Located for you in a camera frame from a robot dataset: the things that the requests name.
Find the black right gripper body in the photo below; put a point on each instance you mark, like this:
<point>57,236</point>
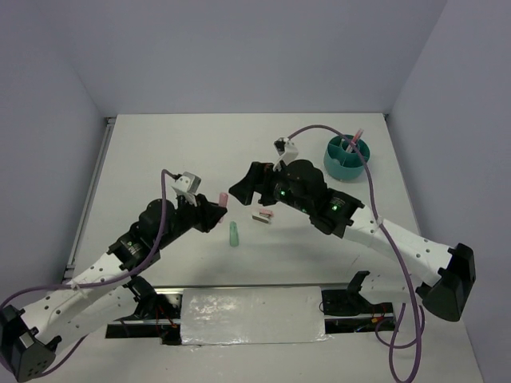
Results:
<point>275,188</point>

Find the aluminium table edge rail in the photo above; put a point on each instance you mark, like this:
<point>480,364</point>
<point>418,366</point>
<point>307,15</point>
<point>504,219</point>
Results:
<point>71,263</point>

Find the pink white stapler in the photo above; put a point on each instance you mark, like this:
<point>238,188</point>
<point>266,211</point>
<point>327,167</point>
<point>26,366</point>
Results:
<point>262,215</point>

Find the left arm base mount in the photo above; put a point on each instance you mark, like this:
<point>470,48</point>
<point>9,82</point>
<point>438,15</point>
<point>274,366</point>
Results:
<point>157,315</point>

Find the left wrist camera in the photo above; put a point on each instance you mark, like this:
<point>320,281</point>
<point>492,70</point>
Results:
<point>186,185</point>

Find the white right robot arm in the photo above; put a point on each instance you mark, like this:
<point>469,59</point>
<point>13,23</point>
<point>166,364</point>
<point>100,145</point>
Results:
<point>447,273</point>

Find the teal round divided container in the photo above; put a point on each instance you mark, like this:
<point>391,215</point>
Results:
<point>337,150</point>

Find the pink translucent pen cap tube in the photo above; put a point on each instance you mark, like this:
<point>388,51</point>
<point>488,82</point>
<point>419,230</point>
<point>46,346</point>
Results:
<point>223,199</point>

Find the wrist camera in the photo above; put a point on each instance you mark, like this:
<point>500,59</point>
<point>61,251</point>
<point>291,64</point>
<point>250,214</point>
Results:
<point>186,185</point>
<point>287,152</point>

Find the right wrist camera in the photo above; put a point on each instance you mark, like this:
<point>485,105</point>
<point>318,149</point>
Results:
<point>287,152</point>

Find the pink pen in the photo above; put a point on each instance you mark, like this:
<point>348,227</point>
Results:
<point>353,145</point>

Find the green glue stick tube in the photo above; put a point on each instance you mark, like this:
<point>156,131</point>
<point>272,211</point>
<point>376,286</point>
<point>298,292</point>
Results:
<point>234,239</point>

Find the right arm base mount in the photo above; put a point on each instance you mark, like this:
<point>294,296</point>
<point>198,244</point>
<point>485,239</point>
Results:
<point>346,311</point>

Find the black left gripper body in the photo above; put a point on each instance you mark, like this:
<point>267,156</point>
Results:
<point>184,217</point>

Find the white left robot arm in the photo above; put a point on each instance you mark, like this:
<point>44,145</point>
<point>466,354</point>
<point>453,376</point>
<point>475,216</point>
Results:
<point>111,288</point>

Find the silver foil cover plate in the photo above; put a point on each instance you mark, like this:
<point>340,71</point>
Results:
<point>246,316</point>

